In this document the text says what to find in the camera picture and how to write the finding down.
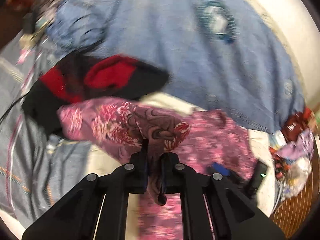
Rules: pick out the black and red garment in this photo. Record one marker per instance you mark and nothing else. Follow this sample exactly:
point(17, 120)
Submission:
point(105, 77)

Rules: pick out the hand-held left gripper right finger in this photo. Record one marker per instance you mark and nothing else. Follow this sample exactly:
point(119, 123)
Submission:
point(163, 172)

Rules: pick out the clear plastic bag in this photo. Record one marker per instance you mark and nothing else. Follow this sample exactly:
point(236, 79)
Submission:
point(297, 175)

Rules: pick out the brown wicker basket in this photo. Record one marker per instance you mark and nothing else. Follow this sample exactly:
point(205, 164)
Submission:
point(295, 215)

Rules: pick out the red and black packet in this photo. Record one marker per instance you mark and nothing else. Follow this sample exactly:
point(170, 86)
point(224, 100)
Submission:
point(278, 165)

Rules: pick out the blue blanket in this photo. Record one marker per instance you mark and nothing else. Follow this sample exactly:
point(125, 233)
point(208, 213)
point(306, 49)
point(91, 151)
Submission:
point(175, 55)

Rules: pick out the grey striped cloth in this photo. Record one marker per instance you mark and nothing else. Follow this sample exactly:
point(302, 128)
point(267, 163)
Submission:
point(22, 135)

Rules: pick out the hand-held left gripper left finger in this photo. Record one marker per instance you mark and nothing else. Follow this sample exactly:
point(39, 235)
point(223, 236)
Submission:
point(144, 170)

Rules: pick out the green box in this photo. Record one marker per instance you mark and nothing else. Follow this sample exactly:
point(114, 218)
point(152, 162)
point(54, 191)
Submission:
point(317, 117)

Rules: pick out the pink floral garment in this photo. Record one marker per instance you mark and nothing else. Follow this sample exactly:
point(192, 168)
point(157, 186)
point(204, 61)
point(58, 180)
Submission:
point(112, 125)

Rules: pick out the dark red packet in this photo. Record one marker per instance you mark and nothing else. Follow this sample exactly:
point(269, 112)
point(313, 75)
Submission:
point(295, 125)

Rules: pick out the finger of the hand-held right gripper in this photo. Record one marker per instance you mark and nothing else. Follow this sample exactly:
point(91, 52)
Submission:
point(220, 169)

